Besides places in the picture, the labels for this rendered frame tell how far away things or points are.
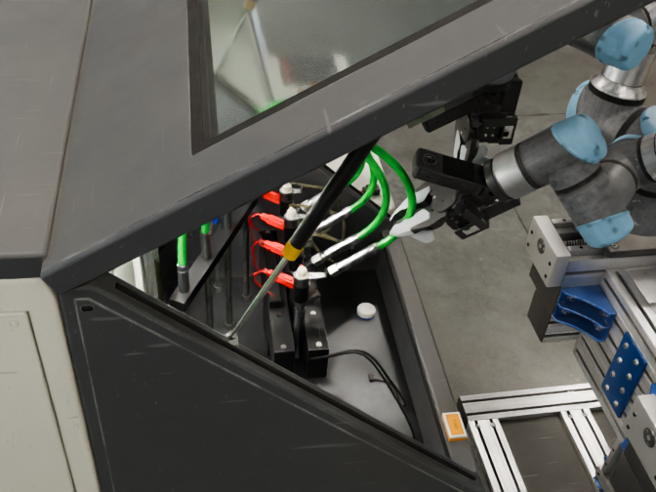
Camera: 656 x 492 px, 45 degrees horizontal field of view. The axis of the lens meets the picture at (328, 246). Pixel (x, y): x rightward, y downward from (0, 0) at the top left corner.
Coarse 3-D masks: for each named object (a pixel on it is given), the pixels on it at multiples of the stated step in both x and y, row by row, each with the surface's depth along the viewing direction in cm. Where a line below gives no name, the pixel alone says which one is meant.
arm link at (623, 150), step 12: (612, 144) 126; (624, 144) 122; (636, 144) 120; (648, 144) 118; (612, 156) 121; (624, 156) 121; (636, 156) 119; (648, 156) 118; (636, 168) 120; (648, 168) 119; (636, 180) 120; (648, 180) 120
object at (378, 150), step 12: (384, 156) 121; (396, 168) 123; (408, 180) 125; (408, 192) 126; (408, 204) 128; (408, 216) 130; (180, 240) 126; (384, 240) 133; (180, 252) 128; (180, 264) 129
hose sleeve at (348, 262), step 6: (372, 246) 133; (360, 252) 134; (366, 252) 133; (372, 252) 133; (378, 252) 134; (348, 258) 135; (354, 258) 134; (360, 258) 134; (366, 258) 134; (342, 264) 135; (348, 264) 134; (354, 264) 134; (342, 270) 135
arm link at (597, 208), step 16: (592, 176) 113; (608, 176) 117; (624, 176) 118; (560, 192) 115; (576, 192) 113; (592, 192) 113; (608, 192) 114; (624, 192) 116; (576, 208) 115; (592, 208) 114; (608, 208) 113; (624, 208) 115; (576, 224) 117; (592, 224) 114; (608, 224) 114; (624, 224) 114; (592, 240) 116; (608, 240) 115
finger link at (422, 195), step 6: (420, 192) 130; (426, 192) 128; (420, 198) 129; (426, 198) 128; (402, 204) 131; (420, 204) 129; (426, 204) 128; (396, 210) 132; (402, 210) 131; (420, 210) 132; (396, 216) 132; (402, 216) 132; (390, 222) 133
